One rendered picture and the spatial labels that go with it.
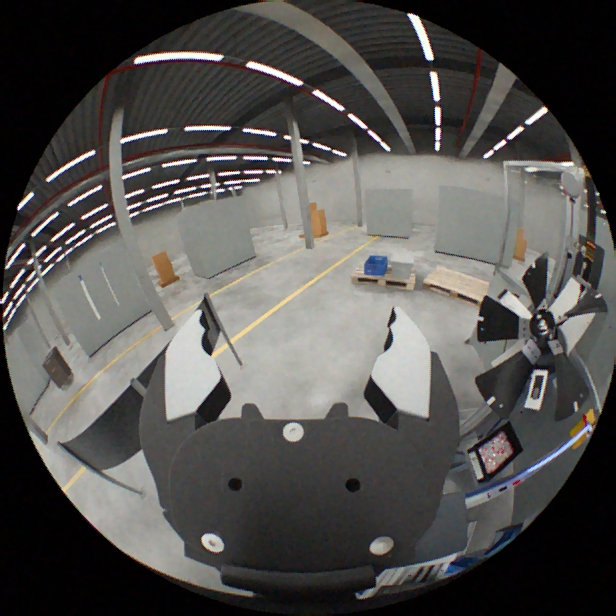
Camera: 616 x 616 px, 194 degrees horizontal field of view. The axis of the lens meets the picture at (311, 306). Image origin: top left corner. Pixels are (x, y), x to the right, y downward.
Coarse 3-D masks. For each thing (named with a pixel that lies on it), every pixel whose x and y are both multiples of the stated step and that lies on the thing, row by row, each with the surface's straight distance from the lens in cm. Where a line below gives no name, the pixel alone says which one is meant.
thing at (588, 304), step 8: (584, 296) 104; (592, 296) 100; (600, 296) 99; (584, 304) 94; (592, 304) 93; (600, 304) 93; (568, 312) 95; (576, 312) 90; (584, 312) 89; (592, 312) 89
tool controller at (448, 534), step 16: (448, 496) 33; (464, 496) 34; (448, 512) 32; (464, 512) 34; (432, 528) 31; (448, 528) 32; (464, 528) 33; (416, 544) 30; (432, 544) 31; (448, 544) 32; (464, 544) 34; (416, 560) 31; (432, 560) 32
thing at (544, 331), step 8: (536, 312) 87; (544, 312) 87; (536, 320) 86; (544, 320) 86; (552, 320) 85; (536, 328) 84; (544, 328) 84; (552, 328) 83; (536, 336) 83; (544, 336) 82; (552, 336) 86; (536, 344) 88; (544, 344) 87; (544, 352) 91
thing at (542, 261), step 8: (544, 256) 106; (536, 264) 108; (544, 264) 103; (536, 272) 105; (544, 272) 100; (528, 280) 110; (536, 280) 103; (544, 280) 98; (528, 288) 109; (536, 288) 102; (544, 288) 96; (536, 296) 100; (544, 296) 94; (536, 304) 99
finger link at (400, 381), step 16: (400, 320) 11; (400, 336) 10; (416, 336) 10; (384, 352) 9; (400, 352) 9; (416, 352) 9; (384, 368) 8; (400, 368) 8; (416, 368) 9; (368, 384) 8; (384, 384) 7; (400, 384) 8; (416, 384) 8; (368, 400) 8; (384, 400) 7; (400, 400) 7; (416, 400) 8; (384, 416) 8; (416, 416) 7
